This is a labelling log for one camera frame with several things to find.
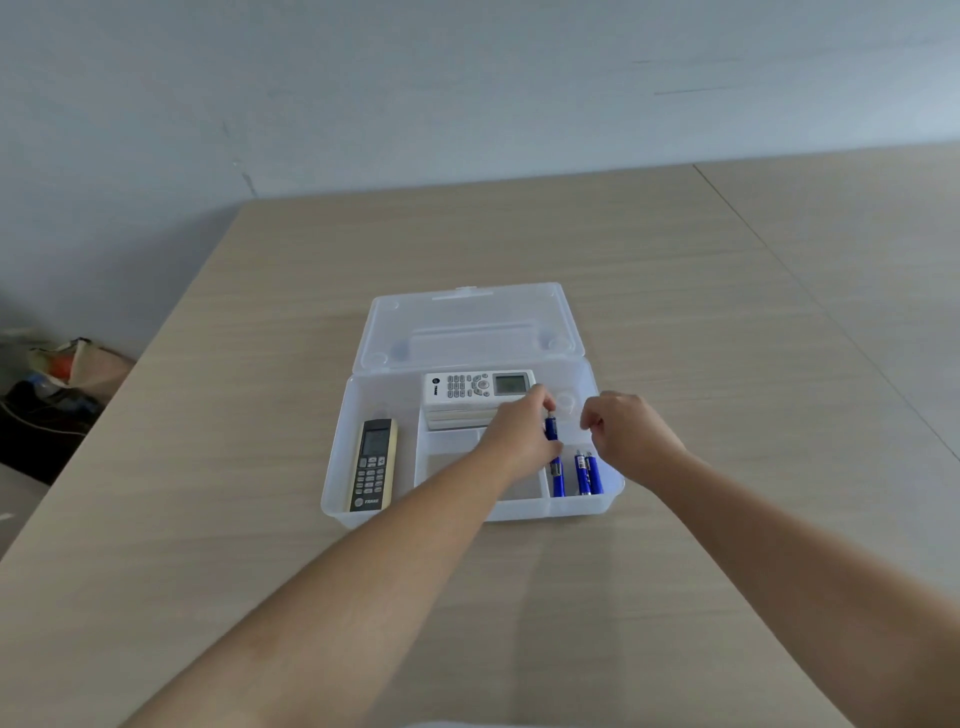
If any clear plastic storage box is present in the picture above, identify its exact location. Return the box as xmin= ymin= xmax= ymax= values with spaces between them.
xmin=321 ymin=282 xmax=627 ymax=531

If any person's right forearm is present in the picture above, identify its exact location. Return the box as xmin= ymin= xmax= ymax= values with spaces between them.
xmin=651 ymin=450 xmax=960 ymax=728

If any person's left forearm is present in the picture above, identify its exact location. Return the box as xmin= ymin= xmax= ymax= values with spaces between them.
xmin=120 ymin=448 xmax=520 ymax=728

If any beige tote bag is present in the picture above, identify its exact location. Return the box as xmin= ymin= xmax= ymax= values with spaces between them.
xmin=28 ymin=337 xmax=137 ymax=408

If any black bag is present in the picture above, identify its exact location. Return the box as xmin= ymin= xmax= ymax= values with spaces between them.
xmin=0 ymin=378 xmax=104 ymax=486

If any white remote control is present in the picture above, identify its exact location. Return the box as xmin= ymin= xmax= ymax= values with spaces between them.
xmin=421 ymin=369 xmax=538 ymax=433

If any white cable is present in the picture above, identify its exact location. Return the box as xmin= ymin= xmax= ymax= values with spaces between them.
xmin=0 ymin=399 xmax=93 ymax=439

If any beige and black remote control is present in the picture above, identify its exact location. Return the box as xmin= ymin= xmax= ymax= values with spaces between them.
xmin=348 ymin=418 xmax=399 ymax=514

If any person's right hand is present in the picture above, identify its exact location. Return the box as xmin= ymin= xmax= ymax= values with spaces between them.
xmin=579 ymin=390 xmax=688 ymax=492

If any person's left hand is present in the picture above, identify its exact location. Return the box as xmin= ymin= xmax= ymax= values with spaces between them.
xmin=474 ymin=384 xmax=564 ymax=503

